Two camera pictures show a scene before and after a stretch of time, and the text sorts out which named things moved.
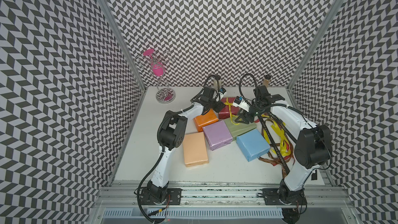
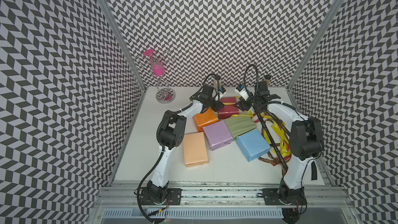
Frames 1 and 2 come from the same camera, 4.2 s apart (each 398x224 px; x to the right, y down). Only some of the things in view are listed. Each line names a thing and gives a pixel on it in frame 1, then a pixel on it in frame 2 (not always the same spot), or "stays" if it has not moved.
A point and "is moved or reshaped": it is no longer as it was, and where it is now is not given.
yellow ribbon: [285, 145] stays
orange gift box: [207, 118] stays
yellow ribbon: [229, 103] is moved or reshaped
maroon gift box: [225, 113] stays
